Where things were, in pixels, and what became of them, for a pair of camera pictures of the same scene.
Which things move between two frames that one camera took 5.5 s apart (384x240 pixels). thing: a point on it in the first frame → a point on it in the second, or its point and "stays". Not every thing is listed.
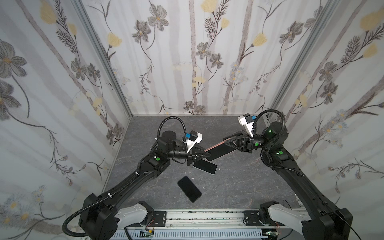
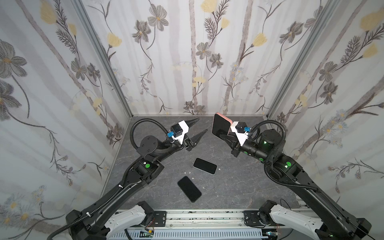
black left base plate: [160, 218] stays
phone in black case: [189, 189] stays
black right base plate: [251, 218] stays
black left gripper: [189, 154] → [187, 141]
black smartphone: [219, 151] → [220, 126]
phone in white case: [205, 166] stays
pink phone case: [216, 145] → [224, 118]
